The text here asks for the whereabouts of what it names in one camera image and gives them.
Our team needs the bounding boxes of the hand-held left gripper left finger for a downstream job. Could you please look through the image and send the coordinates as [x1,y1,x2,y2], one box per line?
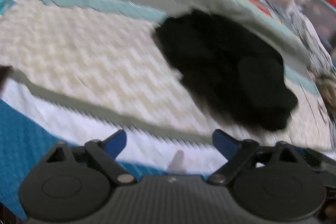
[47,130,136,186]

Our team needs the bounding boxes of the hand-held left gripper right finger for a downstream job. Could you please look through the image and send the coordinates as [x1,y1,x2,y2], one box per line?
[207,129,300,186]

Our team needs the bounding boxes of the black pants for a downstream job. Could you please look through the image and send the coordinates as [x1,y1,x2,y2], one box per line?
[155,10,299,131]

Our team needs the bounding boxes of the cream textured blanket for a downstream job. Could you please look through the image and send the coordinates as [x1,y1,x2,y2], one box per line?
[0,0,332,174]

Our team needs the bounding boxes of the blue knit blanket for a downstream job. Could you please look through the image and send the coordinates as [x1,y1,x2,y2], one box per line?
[0,100,168,220]

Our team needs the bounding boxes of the red-edged box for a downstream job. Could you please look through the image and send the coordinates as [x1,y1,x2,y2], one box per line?
[304,0,336,52]

